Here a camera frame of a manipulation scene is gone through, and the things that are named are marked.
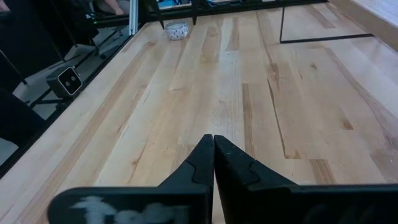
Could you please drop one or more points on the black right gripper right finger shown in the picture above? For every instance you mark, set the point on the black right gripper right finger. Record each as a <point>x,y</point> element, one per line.
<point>236,174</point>

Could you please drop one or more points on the black table-level camera box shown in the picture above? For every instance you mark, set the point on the black table-level camera box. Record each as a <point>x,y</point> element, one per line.
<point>70,81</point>

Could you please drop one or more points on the white ball lower left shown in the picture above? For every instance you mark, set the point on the white ball lower left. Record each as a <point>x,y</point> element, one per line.
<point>176,31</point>

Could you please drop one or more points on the silver aluminium post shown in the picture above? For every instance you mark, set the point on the silver aluminium post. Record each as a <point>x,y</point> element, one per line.
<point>133,17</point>

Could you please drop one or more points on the wooden shelf black metal frame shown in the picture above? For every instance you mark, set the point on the wooden shelf black metal frame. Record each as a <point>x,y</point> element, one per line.
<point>373,18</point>

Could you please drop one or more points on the person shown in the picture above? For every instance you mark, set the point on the person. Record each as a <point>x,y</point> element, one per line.
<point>112,6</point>

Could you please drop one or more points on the black furniture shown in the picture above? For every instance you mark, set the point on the black furniture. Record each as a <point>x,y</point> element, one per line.
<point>31,31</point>

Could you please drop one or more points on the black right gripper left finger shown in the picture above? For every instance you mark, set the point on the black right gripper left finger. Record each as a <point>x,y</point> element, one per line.
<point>199,165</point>

